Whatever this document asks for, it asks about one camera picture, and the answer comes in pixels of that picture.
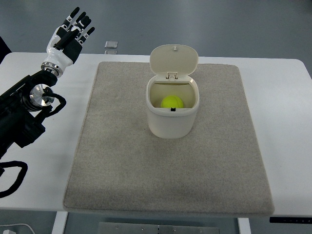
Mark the white table leg right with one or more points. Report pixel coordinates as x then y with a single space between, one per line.
244 226

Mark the black table control panel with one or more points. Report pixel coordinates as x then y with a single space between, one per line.
291 220

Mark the beige felt mat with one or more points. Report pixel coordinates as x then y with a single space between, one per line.
120 166

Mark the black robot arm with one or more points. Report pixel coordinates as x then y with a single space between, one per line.
25 106

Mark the white table leg left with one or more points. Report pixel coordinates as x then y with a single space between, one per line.
59 223

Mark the yellow tennis ball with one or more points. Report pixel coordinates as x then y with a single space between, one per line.
172 102

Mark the person in dark clothes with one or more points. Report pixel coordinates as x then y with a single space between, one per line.
4 50

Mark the white device on floor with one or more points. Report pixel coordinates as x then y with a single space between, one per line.
16 228

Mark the white table leg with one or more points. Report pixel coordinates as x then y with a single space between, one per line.
59 223
244 226

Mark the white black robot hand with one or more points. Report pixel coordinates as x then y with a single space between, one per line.
66 43

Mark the cream lidded bin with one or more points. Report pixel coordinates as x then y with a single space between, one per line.
172 65

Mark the floor socket plate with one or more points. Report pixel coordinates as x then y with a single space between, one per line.
110 44

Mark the metal base plate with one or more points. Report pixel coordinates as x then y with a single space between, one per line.
131 228

